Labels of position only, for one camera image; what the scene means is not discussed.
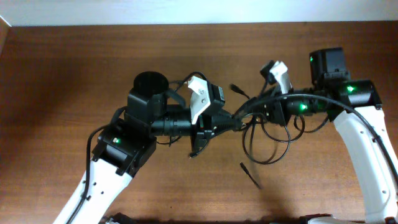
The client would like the black USB-A cable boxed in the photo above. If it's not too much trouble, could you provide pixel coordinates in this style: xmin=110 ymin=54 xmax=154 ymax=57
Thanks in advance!
xmin=229 ymin=83 xmax=292 ymax=166

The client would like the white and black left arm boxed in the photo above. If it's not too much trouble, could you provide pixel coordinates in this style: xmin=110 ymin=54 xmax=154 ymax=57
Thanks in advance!
xmin=55 ymin=71 xmax=243 ymax=223

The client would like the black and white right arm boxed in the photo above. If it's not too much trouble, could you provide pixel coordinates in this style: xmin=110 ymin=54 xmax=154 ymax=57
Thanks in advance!
xmin=234 ymin=47 xmax=397 ymax=223

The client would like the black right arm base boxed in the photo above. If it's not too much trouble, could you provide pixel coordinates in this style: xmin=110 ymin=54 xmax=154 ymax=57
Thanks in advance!
xmin=299 ymin=213 xmax=341 ymax=224

